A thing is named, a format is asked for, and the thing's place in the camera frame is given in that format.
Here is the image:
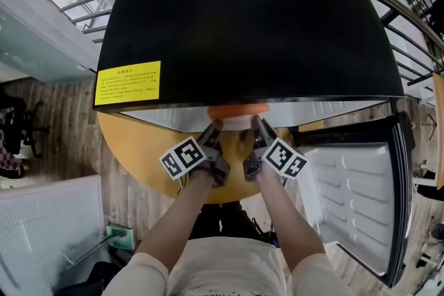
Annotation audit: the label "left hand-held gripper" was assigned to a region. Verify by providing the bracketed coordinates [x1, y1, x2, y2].
[159, 119, 232, 188]

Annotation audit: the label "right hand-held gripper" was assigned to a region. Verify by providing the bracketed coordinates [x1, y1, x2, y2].
[242, 115, 309, 183]

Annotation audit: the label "white plate of orange food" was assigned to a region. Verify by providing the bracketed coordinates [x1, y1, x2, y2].
[207, 103, 271, 132]

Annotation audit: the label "black mini fridge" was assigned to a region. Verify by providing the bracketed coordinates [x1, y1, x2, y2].
[92, 0, 416, 289]

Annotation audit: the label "person's left forearm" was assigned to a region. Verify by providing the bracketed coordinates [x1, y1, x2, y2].
[133, 168, 215, 265]

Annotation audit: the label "person's right forearm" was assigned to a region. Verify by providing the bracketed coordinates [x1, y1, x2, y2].
[257, 165, 327, 266]

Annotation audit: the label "person's black trousers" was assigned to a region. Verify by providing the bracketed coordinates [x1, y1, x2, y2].
[188, 200, 278, 247]

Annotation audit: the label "person's white shirt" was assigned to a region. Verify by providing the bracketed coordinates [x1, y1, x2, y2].
[103, 236, 352, 296]

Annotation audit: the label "green box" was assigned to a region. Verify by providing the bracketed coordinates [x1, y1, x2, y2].
[105, 224, 137, 251]

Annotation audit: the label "wooden chair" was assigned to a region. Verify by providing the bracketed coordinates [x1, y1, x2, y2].
[412, 70, 444, 191]

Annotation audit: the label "black bag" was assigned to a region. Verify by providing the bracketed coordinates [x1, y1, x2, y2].
[51, 261, 121, 296]

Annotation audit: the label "black office chair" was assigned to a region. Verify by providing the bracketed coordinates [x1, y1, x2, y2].
[0, 89, 49, 159]

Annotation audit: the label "white ribbed cabinet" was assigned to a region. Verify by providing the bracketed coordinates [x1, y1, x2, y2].
[0, 174, 106, 296]

